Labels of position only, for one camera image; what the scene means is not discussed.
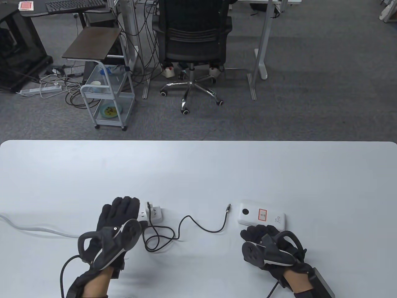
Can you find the white paper cup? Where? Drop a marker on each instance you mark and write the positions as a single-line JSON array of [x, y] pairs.
[[95, 84]]

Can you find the white battery pack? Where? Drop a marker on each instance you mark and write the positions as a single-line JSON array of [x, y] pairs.
[[252, 221]]

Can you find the green plate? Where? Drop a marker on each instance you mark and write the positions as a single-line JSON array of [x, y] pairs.
[[109, 111]]

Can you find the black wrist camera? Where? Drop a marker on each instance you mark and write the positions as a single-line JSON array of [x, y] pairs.
[[286, 283]]

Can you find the black cabinet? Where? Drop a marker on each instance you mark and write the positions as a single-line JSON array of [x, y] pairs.
[[18, 46]]

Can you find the person's right hand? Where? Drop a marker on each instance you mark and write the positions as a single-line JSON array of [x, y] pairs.
[[252, 234]]

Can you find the black and white controller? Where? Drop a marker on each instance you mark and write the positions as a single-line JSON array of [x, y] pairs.
[[130, 232], [252, 253]]

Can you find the black computer case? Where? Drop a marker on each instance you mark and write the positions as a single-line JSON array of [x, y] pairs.
[[99, 19]]

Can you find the person's right forearm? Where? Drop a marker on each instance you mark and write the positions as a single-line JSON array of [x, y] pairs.
[[299, 281]]

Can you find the black keyboard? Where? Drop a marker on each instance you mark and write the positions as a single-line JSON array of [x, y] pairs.
[[74, 5]]

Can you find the person's left forearm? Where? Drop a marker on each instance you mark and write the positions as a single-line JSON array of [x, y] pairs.
[[97, 285]]

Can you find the white metal desk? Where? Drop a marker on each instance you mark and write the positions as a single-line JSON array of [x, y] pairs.
[[265, 37]]

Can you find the long white floor power strip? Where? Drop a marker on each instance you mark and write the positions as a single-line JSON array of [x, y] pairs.
[[40, 90]]

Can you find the clear plastic bottle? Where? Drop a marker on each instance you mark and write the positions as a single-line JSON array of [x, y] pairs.
[[116, 69]]

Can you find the brown side table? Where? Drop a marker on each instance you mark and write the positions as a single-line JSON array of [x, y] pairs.
[[90, 43]]

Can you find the black mesh office chair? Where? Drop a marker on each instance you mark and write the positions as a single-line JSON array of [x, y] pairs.
[[192, 34]]

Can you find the white rolling cart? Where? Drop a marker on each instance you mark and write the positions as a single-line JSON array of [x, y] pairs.
[[87, 102]]

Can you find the white charger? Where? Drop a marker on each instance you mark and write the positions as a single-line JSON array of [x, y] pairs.
[[156, 210]]

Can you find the black desk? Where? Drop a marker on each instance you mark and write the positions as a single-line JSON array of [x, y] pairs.
[[38, 13]]

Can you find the person's left hand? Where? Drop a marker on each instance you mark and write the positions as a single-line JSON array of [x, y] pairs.
[[119, 211]]

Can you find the black wrist sensor box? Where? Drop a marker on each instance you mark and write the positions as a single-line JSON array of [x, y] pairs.
[[322, 284], [74, 288]]

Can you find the red patterned card box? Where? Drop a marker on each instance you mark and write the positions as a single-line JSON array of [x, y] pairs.
[[26, 5]]

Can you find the white device housing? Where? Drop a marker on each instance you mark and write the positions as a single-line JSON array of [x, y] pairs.
[[389, 12]]

